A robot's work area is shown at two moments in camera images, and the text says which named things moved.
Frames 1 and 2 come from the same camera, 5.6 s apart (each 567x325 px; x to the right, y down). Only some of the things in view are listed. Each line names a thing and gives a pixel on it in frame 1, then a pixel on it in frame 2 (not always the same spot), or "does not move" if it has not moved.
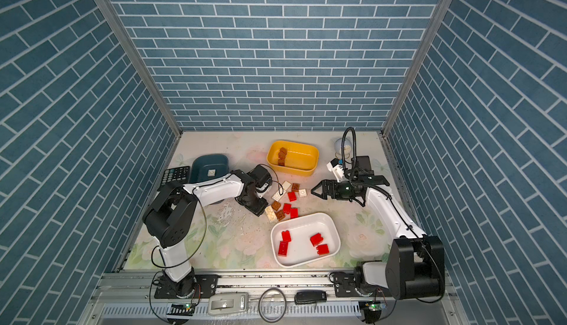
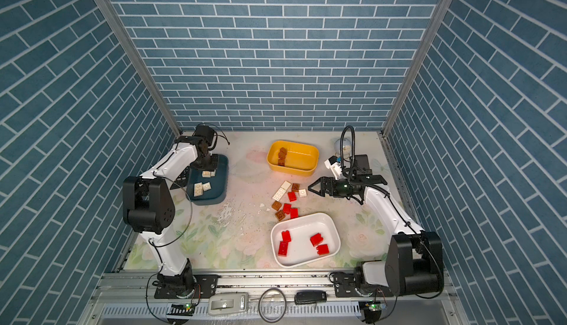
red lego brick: [286, 235] does not move
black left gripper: [259, 209] to [213, 166]
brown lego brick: [280, 215] does not move
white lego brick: [280, 193] does not move
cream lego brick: [271, 214] to [208, 173]
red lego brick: [316, 239] does not move
